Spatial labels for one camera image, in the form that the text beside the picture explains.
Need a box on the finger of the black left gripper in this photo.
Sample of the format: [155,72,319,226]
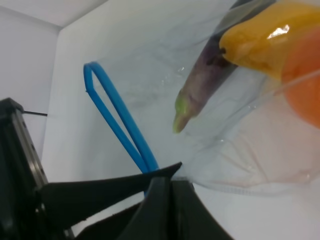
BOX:
[38,162,182,225]

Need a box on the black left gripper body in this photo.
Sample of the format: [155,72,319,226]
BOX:
[0,98,74,240]

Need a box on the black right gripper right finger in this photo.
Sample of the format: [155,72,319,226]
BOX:
[171,180,232,240]

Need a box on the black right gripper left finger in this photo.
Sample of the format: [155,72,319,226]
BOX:
[76,177,170,240]

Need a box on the clear zip file bag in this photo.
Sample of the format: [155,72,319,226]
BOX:
[83,0,320,195]

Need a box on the purple eggplant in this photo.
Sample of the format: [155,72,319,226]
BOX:
[172,4,251,135]

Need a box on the yellow pear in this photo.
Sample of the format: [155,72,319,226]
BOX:
[219,0,320,79]

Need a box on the orange fruit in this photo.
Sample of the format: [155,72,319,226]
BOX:
[281,26,320,128]

